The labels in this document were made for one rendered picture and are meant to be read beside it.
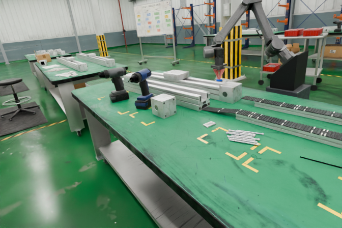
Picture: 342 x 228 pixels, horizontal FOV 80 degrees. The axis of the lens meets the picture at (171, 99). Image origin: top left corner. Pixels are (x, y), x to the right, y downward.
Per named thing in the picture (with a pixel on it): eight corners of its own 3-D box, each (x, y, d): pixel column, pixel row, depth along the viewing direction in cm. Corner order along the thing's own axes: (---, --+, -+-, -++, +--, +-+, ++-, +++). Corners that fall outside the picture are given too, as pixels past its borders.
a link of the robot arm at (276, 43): (261, -8, 141) (256, 3, 150) (242, -4, 140) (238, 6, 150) (286, 48, 127) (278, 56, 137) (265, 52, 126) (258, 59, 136)
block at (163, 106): (179, 111, 111) (178, 95, 108) (164, 119, 105) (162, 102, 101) (168, 107, 119) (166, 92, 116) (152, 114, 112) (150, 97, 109)
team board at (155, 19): (137, 65, 732) (129, 5, 666) (146, 62, 771) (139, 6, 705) (173, 66, 651) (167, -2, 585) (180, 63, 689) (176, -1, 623)
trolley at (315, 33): (321, 82, 371) (331, 23, 337) (316, 91, 333) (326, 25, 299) (262, 77, 437) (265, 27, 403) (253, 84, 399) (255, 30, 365)
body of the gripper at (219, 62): (210, 68, 135) (209, 57, 132) (219, 65, 141) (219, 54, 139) (218, 69, 130) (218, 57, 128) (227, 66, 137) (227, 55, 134)
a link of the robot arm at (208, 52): (220, 35, 131) (218, 43, 139) (202, 37, 131) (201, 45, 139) (224, 52, 127) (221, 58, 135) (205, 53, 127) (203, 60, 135)
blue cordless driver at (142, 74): (157, 102, 129) (152, 67, 122) (139, 114, 113) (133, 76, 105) (146, 101, 133) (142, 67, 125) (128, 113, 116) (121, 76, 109)
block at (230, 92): (244, 97, 123) (244, 82, 120) (232, 104, 115) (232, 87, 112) (230, 94, 129) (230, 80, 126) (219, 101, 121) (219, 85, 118)
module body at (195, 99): (209, 105, 116) (209, 91, 113) (198, 111, 110) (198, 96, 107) (132, 85, 172) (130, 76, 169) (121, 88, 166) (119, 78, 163)
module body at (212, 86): (228, 95, 128) (228, 82, 125) (219, 101, 121) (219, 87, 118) (149, 80, 184) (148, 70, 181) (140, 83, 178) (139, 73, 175)
